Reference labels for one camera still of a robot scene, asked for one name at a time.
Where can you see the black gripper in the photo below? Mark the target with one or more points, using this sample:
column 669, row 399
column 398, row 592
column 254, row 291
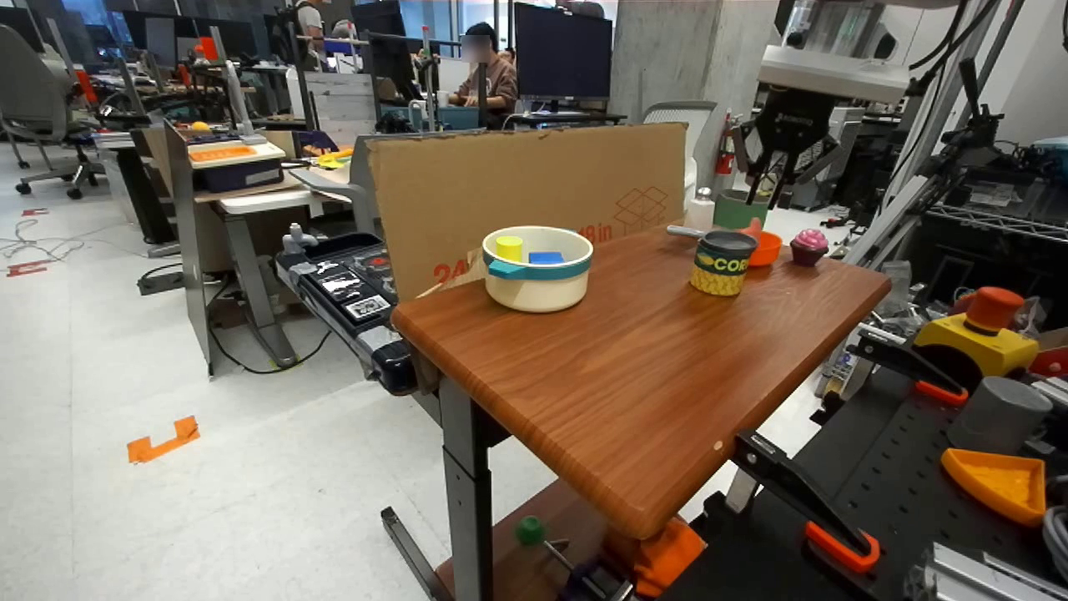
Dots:
column 798, row 117

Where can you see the pink frosted toy donut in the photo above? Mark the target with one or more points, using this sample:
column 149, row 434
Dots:
column 808, row 247

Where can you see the grey round plastic lid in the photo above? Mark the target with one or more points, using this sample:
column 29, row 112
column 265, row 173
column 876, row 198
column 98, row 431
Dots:
column 725, row 240

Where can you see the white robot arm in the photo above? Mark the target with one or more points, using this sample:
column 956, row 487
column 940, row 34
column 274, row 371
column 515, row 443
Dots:
column 855, row 20

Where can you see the white shaker bottle grey cap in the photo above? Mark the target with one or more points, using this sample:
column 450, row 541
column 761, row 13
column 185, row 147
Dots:
column 698, row 212

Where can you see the red fire extinguisher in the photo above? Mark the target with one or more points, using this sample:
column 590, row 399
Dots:
column 725, row 153

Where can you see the green plastic container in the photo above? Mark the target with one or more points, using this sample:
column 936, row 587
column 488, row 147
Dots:
column 737, row 212

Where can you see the yellow corn can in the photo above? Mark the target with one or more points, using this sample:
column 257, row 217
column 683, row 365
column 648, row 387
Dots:
column 721, row 270

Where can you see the white panel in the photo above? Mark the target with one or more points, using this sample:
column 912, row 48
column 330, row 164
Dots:
column 657, row 60

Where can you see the black monitor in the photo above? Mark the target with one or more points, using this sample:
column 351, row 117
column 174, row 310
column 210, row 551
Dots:
column 561, row 53

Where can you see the yellow emergency stop button box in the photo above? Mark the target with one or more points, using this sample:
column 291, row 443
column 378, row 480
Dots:
column 980, row 338

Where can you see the blue toy block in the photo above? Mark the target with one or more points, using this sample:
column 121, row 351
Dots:
column 545, row 257

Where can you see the wooden table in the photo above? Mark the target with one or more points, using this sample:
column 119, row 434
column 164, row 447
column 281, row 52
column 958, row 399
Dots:
column 622, row 378

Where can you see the brown cardboard board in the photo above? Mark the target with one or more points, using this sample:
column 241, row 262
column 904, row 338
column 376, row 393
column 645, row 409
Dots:
column 501, row 179

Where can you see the yellow toy block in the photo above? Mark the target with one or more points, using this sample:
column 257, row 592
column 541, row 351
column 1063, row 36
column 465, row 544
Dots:
column 509, row 247

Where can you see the seated person dark hair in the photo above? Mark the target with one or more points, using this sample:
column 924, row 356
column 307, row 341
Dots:
column 488, row 73

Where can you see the black perforated breadboard table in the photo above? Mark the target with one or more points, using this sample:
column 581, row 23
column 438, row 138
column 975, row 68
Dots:
column 890, row 467

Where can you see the light grey cylinder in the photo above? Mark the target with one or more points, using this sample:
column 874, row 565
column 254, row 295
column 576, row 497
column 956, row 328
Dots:
column 1004, row 411

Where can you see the orange plastic wedge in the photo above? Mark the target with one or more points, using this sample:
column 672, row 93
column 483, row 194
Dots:
column 1004, row 485

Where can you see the green knob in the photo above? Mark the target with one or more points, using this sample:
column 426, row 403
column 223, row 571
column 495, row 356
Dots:
column 533, row 531

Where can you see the black equipment tray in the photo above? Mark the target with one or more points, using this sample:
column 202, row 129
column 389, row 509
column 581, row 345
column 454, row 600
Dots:
column 344, row 287

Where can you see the grey desk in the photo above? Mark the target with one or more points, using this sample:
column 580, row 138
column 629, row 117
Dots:
column 237, row 222

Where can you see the orange topped device box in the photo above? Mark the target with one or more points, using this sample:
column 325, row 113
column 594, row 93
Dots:
column 234, row 160

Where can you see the orange floor tape marker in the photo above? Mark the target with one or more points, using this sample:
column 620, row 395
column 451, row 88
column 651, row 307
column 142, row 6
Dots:
column 162, row 444

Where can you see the grey swivel chair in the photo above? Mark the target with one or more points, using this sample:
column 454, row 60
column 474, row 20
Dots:
column 38, row 100

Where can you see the grey wrist camera bar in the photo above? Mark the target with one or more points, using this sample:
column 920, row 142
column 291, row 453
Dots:
column 835, row 71

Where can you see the black metal equipment frame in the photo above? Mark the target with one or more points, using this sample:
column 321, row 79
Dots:
column 988, row 222

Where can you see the orange plastic bracket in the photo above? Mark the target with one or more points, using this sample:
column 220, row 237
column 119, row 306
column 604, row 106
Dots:
column 669, row 555

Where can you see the aluminium extrusion rail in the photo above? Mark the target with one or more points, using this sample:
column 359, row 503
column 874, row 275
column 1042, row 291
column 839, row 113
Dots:
column 980, row 571

